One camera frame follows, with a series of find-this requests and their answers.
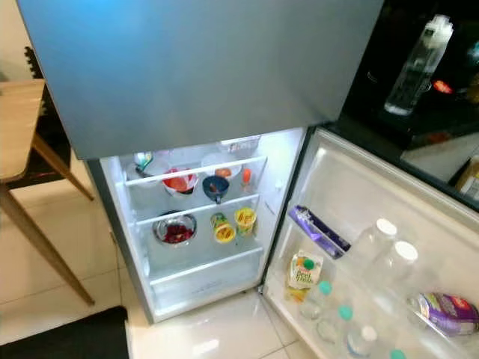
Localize white-rimmed glass fridge shelf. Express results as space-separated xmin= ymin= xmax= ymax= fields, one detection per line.
xmin=135 ymin=194 xmax=263 ymax=227
xmin=123 ymin=155 xmax=269 ymax=188

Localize grey fridge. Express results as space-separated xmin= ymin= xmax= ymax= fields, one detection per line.
xmin=15 ymin=0 xmax=386 ymax=324

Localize white fridge crisper drawer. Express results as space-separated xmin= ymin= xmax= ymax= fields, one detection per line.
xmin=148 ymin=247 xmax=264 ymax=311

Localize grey fridge lower door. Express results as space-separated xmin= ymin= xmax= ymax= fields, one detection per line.
xmin=262 ymin=127 xmax=479 ymax=359

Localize wooden table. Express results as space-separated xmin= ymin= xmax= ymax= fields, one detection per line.
xmin=0 ymin=79 xmax=97 ymax=306

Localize black foam puzzle mat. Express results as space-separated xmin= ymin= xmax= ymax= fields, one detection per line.
xmin=24 ymin=46 xmax=76 ymax=188

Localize green snack bag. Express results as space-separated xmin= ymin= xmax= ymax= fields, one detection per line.
xmin=135 ymin=152 xmax=154 ymax=174

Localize black floor mat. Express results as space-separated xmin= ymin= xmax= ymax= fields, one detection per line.
xmin=0 ymin=305 xmax=129 ymax=359

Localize red and white bowl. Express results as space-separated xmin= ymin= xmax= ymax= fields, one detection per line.
xmin=162 ymin=168 xmax=195 ymax=197

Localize steel bowl red contents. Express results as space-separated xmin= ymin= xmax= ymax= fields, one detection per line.
xmin=153 ymin=212 xmax=198 ymax=248

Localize white bowl with tomato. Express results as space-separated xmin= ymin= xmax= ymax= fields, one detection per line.
xmin=201 ymin=153 xmax=242 ymax=179

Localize dark blue cup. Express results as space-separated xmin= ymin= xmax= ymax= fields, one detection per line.
xmin=202 ymin=176 xmax=231 ymax=204

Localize green and yellow can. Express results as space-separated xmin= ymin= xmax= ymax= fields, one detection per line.
xmin=210 ymin=212 xmax=235 ymax=244

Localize clear lidded food container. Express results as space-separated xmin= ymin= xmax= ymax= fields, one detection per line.
xmin=219 ymin=136 xmax=261 ymax=155

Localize orange juice carton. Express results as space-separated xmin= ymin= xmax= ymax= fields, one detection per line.
xmin=286 ymin=249 xmax=324 ymax=302

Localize long purple box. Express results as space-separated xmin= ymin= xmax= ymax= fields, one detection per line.
xmin=288 ymin=205 xmax=351 ymax=259

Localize small bottle white cap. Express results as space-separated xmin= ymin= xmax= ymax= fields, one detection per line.
xmin=347 ymin=325 xmax=382 ymax=359

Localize tall clear water bottle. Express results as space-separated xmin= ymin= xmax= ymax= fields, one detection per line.
xmin=384 ymin=15 xmax=454 ymax=117

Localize purple snack bag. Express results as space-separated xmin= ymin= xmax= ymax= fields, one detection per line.
xmin=408 ymin=292 xmax=479 ymax=337

